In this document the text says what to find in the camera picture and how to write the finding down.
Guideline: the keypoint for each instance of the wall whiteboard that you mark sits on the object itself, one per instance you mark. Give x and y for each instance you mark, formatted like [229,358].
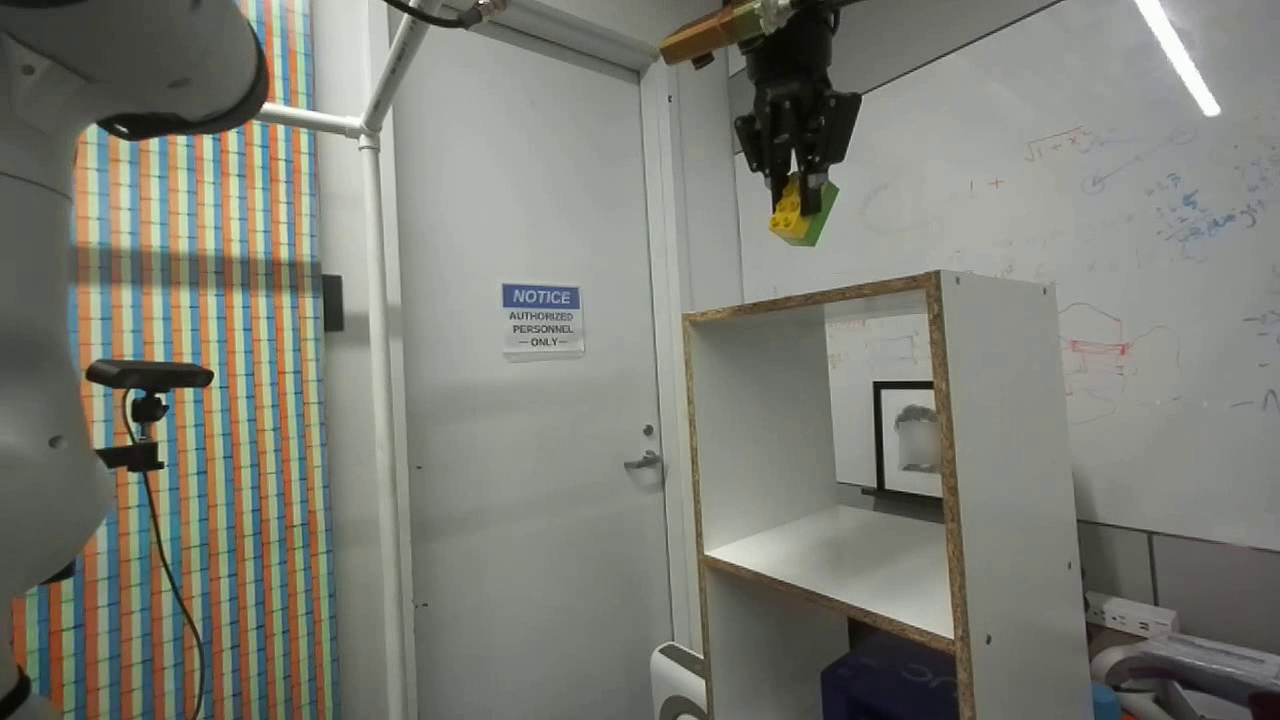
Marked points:
[1144,307]

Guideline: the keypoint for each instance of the yellow wrist camera box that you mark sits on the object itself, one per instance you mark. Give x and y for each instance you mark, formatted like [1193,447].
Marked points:
[713,28]

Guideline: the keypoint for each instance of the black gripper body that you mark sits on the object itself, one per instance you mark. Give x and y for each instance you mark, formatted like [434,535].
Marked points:
[796,67]

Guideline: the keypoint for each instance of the blue white notice sign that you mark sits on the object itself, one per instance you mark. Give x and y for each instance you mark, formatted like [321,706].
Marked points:
[540,319]

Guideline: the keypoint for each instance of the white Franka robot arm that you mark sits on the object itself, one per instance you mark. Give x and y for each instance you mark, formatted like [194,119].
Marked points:
[121,53]

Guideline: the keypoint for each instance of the white power strip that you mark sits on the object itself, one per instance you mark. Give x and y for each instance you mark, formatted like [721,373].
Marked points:
[1134,616]

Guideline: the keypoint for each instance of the black wall switch box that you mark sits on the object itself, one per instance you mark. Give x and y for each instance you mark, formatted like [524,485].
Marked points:
[332,303]

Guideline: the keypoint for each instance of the grey curved plastic object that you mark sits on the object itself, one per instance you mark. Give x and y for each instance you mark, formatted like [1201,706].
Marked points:
[1184,667]

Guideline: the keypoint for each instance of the white frame pole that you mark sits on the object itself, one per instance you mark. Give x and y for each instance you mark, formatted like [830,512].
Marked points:
[386,466]
[396,75]
[314,120]

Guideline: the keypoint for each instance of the colourful striped wall panel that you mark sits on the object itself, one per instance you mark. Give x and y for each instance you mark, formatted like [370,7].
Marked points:
[227,466]

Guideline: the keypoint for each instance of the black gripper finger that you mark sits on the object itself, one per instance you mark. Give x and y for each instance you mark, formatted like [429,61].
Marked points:
[834,140]
[765,154]

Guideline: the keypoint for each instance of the black camera on stand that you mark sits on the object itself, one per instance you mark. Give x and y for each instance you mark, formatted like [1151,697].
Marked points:
[144,373]

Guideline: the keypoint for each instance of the dark blue storage box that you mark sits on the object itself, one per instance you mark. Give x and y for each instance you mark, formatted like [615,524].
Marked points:
[884,680]

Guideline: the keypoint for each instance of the white air purifier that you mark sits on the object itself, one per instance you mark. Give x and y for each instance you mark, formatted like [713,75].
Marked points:
[673,680]

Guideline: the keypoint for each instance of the white wooden shelf unit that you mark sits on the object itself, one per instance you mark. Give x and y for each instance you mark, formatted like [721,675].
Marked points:
[1013,504]

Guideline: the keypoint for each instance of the black framed portrait picture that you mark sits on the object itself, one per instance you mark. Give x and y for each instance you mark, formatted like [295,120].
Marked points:
[909,442]

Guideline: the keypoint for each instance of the yellow and green Lego block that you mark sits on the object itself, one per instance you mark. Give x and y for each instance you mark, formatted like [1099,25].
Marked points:
[807,217]

